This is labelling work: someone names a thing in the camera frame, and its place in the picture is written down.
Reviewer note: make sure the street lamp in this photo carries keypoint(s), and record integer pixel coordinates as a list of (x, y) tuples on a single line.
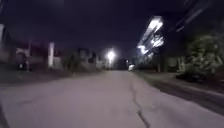
[(111, 55)]

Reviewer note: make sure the pale vehicle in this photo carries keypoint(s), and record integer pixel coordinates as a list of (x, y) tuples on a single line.
[(131, 67)]

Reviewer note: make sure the row of buildings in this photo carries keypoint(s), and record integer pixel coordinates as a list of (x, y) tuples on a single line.
[(80, 60)]

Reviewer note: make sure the pale concrete road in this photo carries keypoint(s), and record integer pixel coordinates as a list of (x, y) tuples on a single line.
[(83, 100)]

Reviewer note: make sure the lit building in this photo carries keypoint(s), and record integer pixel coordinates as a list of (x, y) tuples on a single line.
[(151, 40)]

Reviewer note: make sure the pale pillar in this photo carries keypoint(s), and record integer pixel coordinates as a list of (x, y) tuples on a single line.
[(51, 55)]

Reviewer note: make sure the dark asphalt strip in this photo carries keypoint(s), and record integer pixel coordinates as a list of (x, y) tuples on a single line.
[(186, 91)]

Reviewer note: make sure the bushy tree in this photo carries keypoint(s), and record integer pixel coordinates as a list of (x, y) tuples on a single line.
[(204, 53)]

